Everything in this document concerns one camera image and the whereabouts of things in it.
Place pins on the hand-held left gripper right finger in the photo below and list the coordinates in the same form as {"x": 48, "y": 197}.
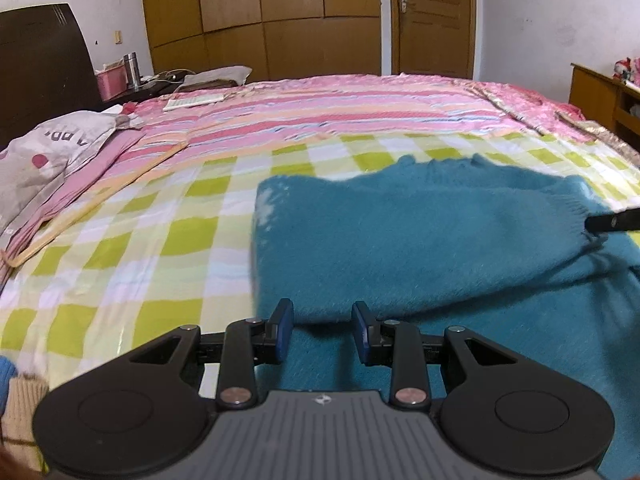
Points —
{"x": 361, "y": 332}

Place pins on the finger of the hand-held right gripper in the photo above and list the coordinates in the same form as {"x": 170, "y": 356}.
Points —
{"x": 615, "y": 221}

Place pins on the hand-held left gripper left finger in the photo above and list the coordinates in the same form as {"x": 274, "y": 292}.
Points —
{"x": 285, "y": 327}

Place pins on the blue knit sweater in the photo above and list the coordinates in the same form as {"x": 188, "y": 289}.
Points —
{"x": 425, "y": 240}

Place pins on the brown patterned cloth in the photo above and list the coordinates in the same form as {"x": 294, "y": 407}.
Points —
{"x": 615, "y": 135}

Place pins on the wooden shelf desk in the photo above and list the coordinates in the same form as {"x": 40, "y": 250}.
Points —
{"x": 592, "y": 95}

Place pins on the pink floral cloth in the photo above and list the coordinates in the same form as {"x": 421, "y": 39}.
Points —
{"x": 525, "y": 102}

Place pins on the pink floral quilt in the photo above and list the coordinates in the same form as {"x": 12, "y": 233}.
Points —
{"x": 629, "y": 69}

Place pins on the pink striped folded quilt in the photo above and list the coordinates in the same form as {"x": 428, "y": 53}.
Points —
{"x": 100, "y": 170}

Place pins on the wooden door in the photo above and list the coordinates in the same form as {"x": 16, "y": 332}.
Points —
{"x": 435, "y": 35}

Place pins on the grey folded cloth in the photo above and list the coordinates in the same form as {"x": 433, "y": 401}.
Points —
{"x": 220, "y": 76}

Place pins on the dark nightstand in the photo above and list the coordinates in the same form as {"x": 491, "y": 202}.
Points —
{"x": 145, "y": 92}

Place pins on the beige knit cloth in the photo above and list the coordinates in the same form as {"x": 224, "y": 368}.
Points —
{"x": 22, "y": 405}

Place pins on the wooden wardrobe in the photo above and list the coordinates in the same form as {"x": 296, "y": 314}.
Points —
{"x": 300, "y": 45}

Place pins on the light blue cloth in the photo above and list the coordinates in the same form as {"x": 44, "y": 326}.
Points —
{"x": 6, "y": 377}

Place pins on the grey dotted pillow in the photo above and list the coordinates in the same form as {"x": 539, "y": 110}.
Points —
{"x": 50, "y": 155}

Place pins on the pink box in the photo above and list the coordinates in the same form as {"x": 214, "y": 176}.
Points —
{"x": 111, "y": 85}

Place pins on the steel thermos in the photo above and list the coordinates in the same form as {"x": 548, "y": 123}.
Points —
{"x": 131, "y": 67}

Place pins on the dark wooden headboard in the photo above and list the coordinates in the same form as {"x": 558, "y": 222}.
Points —
{"x": 40, "y": 60}

